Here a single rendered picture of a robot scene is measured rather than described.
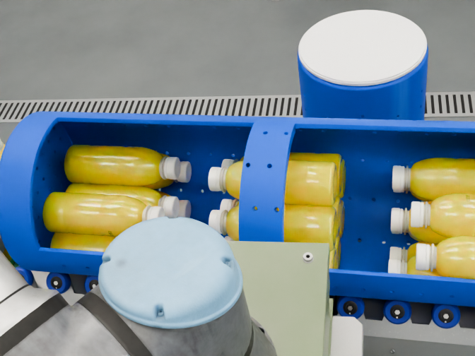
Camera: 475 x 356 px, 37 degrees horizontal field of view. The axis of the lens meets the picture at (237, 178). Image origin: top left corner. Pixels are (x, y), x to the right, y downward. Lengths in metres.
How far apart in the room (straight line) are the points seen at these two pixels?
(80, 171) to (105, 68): 2.32
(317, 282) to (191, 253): 0.27
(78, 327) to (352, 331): 0.44
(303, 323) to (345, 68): 0.82
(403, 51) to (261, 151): 0.60
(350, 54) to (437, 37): 1.92
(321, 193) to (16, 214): 0.48
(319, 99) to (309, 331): 0.83
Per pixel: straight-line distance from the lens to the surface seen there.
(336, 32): 1.65
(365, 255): 1.27
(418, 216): 1.10
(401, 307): 1.19
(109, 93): 3.40
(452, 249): 1.06
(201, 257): 0.61
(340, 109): 1.55
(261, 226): 1.04
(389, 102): 1.54
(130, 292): 0.59
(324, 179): 1.08
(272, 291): 0.84
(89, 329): 0.60
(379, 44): 1.61
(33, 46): 3.92
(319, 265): 0.86
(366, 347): 1.25
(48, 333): 0.60
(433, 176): 1.15
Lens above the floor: 1.95
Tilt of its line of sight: 44 degrees down
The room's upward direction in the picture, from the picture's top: 11 degrees counter-clockwise
